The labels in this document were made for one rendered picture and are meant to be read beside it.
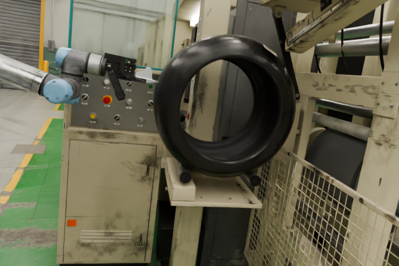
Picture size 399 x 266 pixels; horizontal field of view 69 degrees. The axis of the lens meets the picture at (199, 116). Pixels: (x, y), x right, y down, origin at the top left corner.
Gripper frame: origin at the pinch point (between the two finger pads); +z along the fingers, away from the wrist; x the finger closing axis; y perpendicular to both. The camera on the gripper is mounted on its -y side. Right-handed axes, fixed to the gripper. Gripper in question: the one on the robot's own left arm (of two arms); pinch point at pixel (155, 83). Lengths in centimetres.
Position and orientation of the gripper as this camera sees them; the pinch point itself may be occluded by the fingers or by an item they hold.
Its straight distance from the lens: 112.0
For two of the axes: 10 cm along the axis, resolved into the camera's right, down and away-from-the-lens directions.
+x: -1.8, -1.8, 9.7
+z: 9.6, 1.9, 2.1
